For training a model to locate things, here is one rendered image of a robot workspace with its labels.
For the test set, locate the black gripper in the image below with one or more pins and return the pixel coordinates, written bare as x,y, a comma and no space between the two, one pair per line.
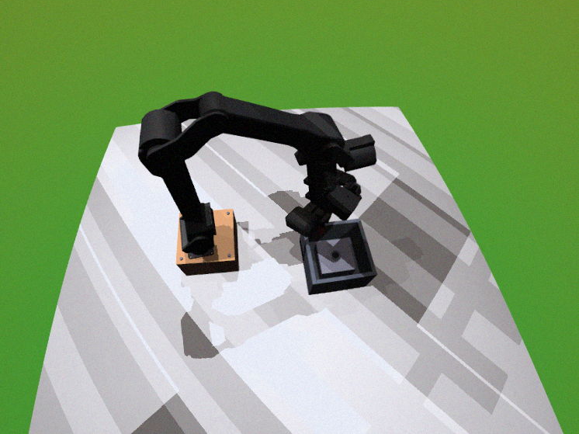
306,221

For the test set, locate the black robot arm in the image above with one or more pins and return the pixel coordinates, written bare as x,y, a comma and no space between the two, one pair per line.
163,149

